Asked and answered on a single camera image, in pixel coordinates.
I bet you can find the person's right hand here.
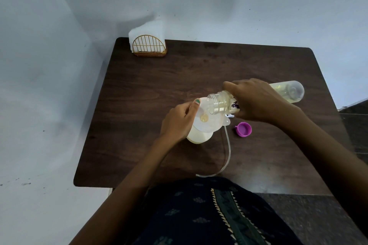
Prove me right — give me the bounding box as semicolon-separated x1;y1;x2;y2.
223;78;300;124

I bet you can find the clear flexible pump tube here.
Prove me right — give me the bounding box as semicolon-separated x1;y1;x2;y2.
196;127;232;179

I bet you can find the person's left forearm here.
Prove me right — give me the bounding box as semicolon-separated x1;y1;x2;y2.
69;134;176;245

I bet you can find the clear plastic feeding bottle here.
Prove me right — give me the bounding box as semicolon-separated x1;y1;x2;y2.
207;81;305;116

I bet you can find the golden wire napkin holder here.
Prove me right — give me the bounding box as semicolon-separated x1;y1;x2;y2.
132;34;167;58

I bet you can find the dark patterned garment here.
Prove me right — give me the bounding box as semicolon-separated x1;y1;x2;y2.
125;177;304;245

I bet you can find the purple bottle cap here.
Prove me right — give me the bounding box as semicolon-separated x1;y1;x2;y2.
235;122;252;138

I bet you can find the stack of white napkins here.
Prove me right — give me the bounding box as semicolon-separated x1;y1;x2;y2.
128;19;166;53

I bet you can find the person's right forearm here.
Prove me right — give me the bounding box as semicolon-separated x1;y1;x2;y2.
274;107;368;238

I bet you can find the breast pump with milk bottle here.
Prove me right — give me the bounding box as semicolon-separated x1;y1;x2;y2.
186;97;231;144

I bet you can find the person's left hand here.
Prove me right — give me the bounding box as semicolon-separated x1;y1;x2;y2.
159;98;201;144

